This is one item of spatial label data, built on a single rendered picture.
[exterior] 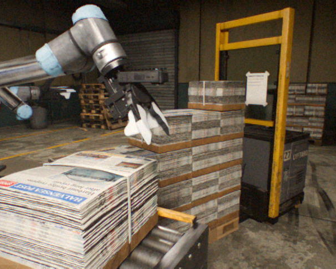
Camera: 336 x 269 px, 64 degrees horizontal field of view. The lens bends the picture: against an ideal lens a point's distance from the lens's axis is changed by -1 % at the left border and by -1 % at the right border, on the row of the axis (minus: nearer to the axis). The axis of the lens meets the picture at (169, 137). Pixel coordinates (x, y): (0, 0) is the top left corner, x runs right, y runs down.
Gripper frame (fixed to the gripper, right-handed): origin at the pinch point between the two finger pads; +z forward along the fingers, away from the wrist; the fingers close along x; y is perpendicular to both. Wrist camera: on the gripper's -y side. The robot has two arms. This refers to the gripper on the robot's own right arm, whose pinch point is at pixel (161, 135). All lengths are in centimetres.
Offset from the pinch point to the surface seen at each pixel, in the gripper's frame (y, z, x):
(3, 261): 45.1, 8.3, 18.5
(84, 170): 25.7, -2.1, 0.0
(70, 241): 22.1, 10.6, 17.7
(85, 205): 14.3, 5.4, 16.9
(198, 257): 16.3, 38.1, -15.4
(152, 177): 16.3, 9.3, -14.2
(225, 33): -8, -65, -223
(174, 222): 73, 53, -105
